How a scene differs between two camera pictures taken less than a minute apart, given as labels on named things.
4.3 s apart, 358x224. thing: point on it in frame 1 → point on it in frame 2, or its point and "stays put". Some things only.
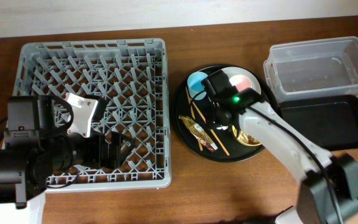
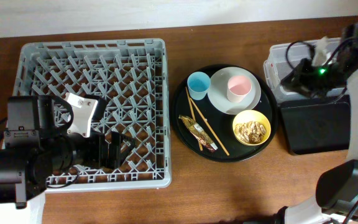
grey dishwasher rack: x=133 y=75 stays put
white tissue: x=224 y=127 → x=321 y=51
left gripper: x=109 y=150 stays put
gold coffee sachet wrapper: x=199 y=133 stays put
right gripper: x=213 y=117 → x=295 y=80
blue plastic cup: x=195 y=86 stays put
